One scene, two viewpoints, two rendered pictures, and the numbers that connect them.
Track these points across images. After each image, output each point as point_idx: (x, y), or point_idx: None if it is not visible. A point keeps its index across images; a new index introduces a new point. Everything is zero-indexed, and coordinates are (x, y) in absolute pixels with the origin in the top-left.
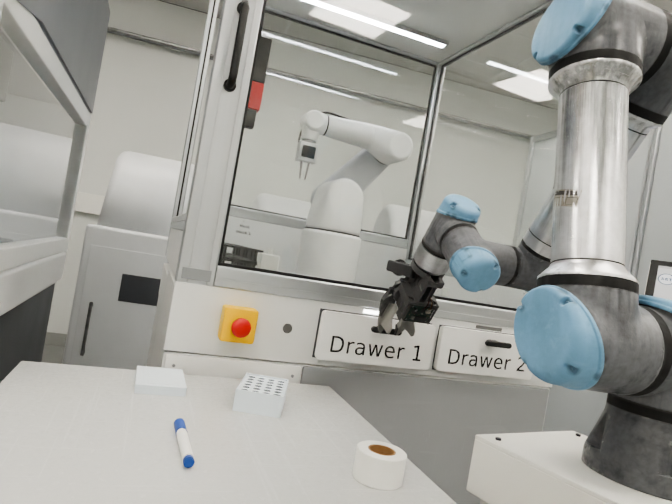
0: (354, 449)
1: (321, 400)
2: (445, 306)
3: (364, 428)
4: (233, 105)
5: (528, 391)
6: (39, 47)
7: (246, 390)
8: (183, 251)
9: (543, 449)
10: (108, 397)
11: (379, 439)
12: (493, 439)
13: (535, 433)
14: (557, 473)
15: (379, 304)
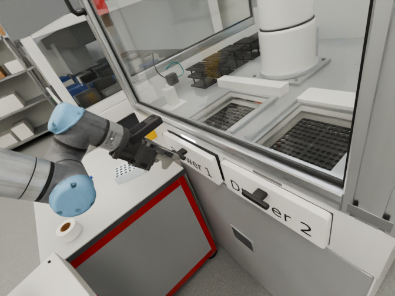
0: (97, 215)
1: (154, 179)
2: (220, 145)
3: (125, 207)
4: (91, 22)
5: (334, 256)
6: (82, 18)
7: (113, 170)
8: (127, 98)
9: (42, 285)
10: (109, 155)
11: (114, 217)
12: (49, 259)
13: (72, 278)
14: (9, 293)
15: (185, 133)
